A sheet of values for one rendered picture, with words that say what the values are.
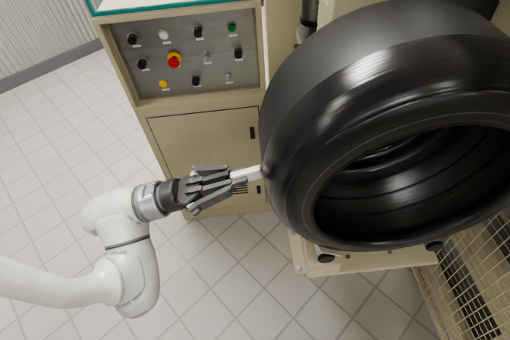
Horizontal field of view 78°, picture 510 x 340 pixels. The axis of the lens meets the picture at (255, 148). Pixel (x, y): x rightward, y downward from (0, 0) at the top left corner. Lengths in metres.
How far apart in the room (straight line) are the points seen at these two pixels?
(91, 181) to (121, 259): 1.75
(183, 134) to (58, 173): 1.43
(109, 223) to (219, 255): 1.17
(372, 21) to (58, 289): 0.73
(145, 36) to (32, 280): 0.84
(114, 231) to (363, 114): 0.58
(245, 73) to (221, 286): 1.11
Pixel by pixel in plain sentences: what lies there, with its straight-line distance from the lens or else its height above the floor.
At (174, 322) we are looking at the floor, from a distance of 1.83.
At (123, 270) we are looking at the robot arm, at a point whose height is 1.05.
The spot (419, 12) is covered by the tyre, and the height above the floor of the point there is 1.45.
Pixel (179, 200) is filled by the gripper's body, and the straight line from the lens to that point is 0.73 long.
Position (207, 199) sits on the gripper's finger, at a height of 1.14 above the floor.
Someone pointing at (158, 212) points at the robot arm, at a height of 1.10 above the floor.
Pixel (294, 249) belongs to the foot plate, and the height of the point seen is 0.01.
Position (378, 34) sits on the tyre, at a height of 1.44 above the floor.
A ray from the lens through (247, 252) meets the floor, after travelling 1.87.
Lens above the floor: 1.70
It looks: 47 degrees down
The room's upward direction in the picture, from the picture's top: 6 degrees counter-clockwise
